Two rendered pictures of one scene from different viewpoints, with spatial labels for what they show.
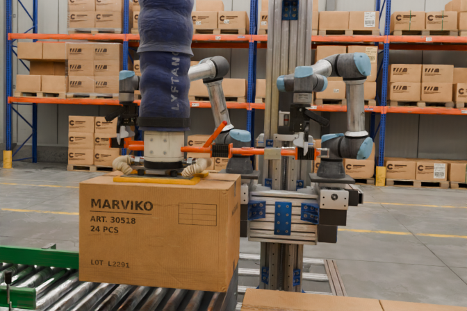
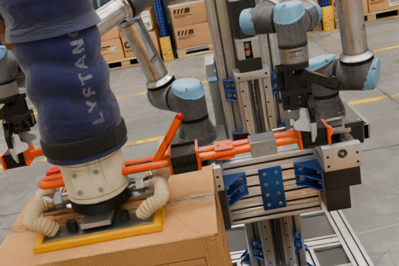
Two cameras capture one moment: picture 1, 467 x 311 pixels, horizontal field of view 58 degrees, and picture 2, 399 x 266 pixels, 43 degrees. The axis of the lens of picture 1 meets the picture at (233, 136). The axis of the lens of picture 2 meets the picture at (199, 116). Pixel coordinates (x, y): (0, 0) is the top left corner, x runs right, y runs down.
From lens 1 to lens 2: 0.65 m
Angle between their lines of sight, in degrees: 17
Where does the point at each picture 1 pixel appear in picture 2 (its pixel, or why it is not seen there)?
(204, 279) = not seen: outside the picture
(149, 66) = (36, 66)
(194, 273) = not seen: outside the picture
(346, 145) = (345, 75)
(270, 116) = (221, 44)
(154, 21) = not seen: outside the picture
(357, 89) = not seen: outside the picture
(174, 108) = (98, 122)
